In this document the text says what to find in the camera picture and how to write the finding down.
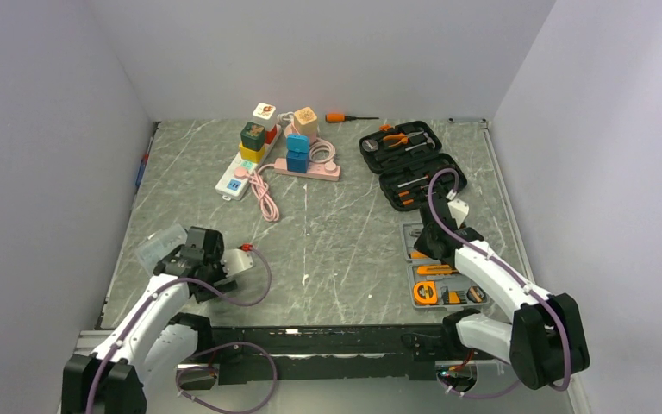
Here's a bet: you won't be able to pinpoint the grey tool tray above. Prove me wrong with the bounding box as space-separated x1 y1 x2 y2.
400 223 491 312

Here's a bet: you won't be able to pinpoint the clear plastic screw box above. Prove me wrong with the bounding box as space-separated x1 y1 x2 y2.
134 223 187 276

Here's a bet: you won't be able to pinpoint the white power strip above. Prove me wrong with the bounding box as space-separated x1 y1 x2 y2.
215 123 282 201

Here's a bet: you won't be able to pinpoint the black tool case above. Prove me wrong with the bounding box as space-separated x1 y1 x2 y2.
359 121 468 212

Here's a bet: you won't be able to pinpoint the pink power strip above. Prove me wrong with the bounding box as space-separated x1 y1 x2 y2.
272 158 341 182

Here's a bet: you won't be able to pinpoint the dark blue cube adapter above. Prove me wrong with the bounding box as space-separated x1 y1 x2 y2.
285 150 309 173

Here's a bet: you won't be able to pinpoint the light blue cube adapter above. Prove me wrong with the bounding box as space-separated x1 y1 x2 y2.
286 134 310 154

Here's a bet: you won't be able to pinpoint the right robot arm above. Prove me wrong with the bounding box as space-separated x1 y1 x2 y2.
415 206 590 391

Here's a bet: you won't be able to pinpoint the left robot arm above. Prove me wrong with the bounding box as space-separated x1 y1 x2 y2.
60 226 227 413

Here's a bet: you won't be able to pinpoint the orange utility knife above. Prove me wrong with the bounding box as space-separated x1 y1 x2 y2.
416 264 459 276

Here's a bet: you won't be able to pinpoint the orange tape measure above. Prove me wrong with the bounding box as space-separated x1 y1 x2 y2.
412 281 439 306

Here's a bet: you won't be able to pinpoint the blue red pen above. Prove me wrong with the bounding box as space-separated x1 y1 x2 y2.
134 136 154 189

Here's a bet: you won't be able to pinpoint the orange pliers in case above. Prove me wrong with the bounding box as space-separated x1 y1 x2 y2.
382 133 410 148

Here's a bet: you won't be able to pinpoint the yellow cube adapter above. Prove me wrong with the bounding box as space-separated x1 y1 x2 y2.
239 143 266 164

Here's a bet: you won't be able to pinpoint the green cube adapter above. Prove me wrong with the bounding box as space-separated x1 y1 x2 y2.
240 122 266 152

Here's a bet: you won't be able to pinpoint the red cube adapter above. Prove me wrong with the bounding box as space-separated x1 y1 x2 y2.
265 124 278 145

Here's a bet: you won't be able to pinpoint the white cube adapter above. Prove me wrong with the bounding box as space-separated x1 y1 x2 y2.
252 103 277 130

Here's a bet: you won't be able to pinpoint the beige cube adapter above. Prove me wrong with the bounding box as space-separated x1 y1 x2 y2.
292 107 318 144

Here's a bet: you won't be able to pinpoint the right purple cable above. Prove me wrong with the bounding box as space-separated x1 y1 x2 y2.
427 167 573 400

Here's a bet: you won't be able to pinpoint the purple cable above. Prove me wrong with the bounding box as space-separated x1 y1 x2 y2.
84 244 279 414
427 167 573 400

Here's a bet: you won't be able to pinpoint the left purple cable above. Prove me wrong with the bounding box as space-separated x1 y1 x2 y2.
84 244 279 414

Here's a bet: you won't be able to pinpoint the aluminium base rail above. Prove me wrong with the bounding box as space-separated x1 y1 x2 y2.
69 324 577 373

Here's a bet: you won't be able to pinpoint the orange handled screwdriver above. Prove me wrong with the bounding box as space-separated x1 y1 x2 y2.
325 113 378 123

